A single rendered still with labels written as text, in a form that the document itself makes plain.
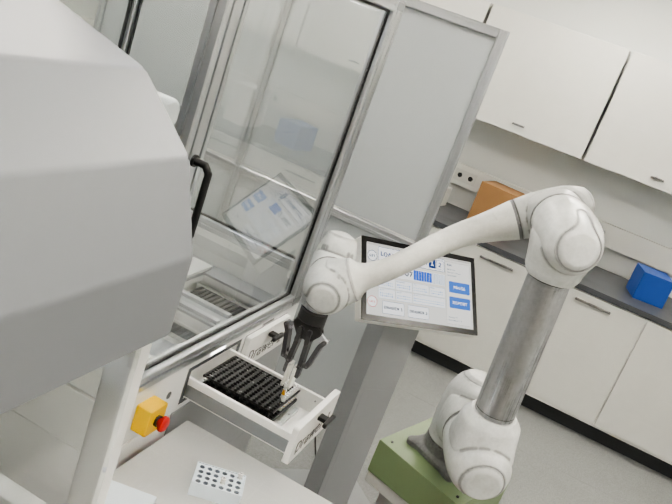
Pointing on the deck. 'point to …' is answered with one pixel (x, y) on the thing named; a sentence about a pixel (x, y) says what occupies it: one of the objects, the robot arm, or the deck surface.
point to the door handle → (200, 189)
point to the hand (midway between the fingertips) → (290, 374)
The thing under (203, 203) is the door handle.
